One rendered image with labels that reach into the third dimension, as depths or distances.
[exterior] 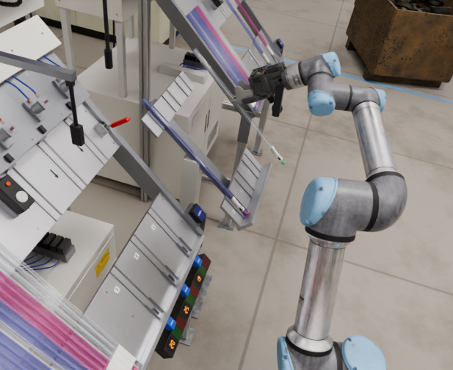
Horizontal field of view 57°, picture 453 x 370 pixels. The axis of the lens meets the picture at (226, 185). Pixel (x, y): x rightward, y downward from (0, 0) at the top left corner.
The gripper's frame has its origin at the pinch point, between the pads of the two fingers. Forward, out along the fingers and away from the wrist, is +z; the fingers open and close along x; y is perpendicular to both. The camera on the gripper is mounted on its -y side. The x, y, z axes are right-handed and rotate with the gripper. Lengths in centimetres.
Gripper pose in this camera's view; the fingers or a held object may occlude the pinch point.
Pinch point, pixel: (235, 100)
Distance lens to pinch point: 142.2
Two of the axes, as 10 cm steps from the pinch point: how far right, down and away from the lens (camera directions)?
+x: -2.7, 6.2, -7.4
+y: -4.1, -7.7, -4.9
